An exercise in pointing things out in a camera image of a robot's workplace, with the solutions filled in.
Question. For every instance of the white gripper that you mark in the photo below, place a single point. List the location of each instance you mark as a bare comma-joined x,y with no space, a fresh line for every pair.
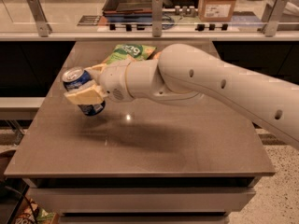
112,79

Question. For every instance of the blue pepsi can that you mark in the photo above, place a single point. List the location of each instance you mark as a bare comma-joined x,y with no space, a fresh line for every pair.
73,79

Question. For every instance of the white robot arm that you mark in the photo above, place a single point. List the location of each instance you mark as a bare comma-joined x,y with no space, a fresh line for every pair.
182,75

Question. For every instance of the green chip bag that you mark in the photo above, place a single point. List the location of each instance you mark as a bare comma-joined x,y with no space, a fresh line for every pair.
133,52

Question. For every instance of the red apple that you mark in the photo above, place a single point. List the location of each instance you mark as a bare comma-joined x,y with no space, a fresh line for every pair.
157,55

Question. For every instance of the dark tray with orange rim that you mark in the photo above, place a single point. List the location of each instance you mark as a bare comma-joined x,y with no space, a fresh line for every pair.
112,7

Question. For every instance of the snack bag on floor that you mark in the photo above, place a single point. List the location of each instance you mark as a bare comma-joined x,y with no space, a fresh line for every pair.
31,213

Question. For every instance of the cardboard box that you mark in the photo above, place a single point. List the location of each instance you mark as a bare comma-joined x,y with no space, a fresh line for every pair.
216,10

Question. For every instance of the left metal glass bracket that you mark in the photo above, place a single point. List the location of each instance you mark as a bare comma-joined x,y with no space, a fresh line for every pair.
42,25

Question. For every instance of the metal glass bracket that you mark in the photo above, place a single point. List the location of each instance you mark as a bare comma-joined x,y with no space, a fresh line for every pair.
42,25
157,13
271,18

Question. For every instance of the middle metal glass bracket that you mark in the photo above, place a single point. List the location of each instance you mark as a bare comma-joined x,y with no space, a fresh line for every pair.
157,13

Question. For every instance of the right metal glass bracket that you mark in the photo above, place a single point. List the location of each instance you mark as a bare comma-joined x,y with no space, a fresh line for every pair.
271,18

